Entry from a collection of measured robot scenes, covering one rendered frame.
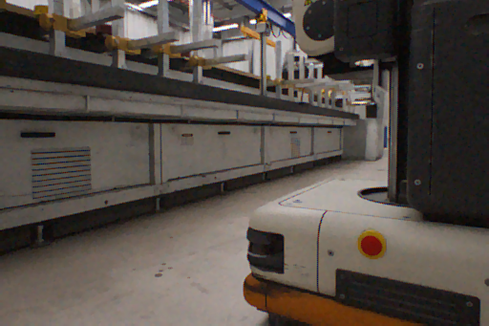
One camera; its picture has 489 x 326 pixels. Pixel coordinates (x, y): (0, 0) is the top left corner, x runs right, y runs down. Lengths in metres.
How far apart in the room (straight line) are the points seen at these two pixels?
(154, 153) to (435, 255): 1.48
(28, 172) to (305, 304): 1.15
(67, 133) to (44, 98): 0.33
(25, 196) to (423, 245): 1.35
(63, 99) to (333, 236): 1.02
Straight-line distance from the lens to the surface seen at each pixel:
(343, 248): 0.67
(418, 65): 0.67
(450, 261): 0.65
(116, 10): 1.15
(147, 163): 1.86
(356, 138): 5.44
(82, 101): 1.36
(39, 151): 1.52
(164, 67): 1.62
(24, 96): 1.27
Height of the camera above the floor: 0.45
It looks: 3 degrees down
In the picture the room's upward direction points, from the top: straight up
